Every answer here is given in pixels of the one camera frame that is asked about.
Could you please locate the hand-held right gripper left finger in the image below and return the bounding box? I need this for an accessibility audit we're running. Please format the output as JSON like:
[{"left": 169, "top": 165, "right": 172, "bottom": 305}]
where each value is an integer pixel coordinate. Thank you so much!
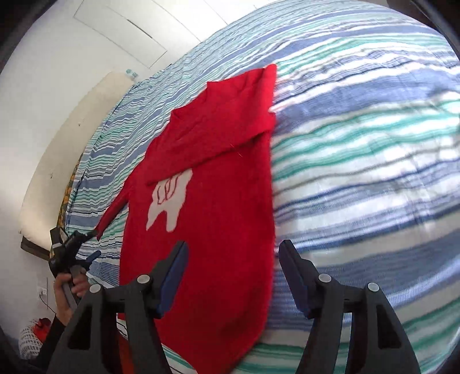
[{"left": 50, "top": 241, "right": 190, "bottom": 374}]

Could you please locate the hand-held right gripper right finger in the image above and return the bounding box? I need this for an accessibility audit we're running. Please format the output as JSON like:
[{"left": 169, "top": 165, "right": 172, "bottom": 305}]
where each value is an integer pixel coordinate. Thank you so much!
[{"left": 278, "top": 241, "right": 422, "bottom": 374}]

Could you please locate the red sweater with white animal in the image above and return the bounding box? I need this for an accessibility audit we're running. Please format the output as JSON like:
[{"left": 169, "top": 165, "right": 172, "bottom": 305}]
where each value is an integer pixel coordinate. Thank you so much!
[{"left": 95, "top": 64, "right": 278, "bottom": 374}]

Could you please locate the person's left forearm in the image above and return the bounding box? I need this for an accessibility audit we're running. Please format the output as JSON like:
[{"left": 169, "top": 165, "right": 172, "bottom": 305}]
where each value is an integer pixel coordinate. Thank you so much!
[{"left": 34, "top": 314, "right": 67, "bottom": 374}]

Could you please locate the person's left hand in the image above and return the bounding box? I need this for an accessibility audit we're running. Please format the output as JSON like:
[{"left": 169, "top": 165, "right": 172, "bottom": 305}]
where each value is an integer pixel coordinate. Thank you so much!
[{"left": 53, "top": 271, "right": 91, "bottom": 326}]

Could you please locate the dark wooden bedside furniture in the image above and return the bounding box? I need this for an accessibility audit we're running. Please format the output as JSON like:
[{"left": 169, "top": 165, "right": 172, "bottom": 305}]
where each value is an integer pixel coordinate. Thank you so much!
[{"left": 20, "top": 235, "right": 51, "bottom": 260}]

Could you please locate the orange patterned cloth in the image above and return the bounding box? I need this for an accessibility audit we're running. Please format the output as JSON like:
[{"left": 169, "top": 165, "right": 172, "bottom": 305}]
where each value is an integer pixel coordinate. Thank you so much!
[{"left": 57, "top": 162, "right": 85, "bottom": 231}]

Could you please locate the red object by basket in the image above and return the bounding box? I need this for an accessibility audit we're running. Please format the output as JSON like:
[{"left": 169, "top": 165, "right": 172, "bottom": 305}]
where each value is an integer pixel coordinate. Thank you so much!
[{"left": 34, "top": 318, "right": 51, "bottom": 341}]

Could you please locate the beige headboard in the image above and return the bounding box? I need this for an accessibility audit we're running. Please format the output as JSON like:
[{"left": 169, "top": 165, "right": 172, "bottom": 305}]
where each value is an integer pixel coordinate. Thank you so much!
[{"left": 18, "top": 71, "right": 136, "bottom": 249}]

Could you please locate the white mesh basket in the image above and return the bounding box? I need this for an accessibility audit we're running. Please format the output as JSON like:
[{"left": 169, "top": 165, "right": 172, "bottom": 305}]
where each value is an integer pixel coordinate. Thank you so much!
[{"left": 18, "top": 325, "right": 42, "bottom": 361}]

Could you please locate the bed with striped sheet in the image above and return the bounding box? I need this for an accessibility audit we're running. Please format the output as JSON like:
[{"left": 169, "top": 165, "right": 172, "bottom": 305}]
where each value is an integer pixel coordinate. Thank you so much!
[{"left": 57, "top": 0, "right": 460, "bottom": 374}]

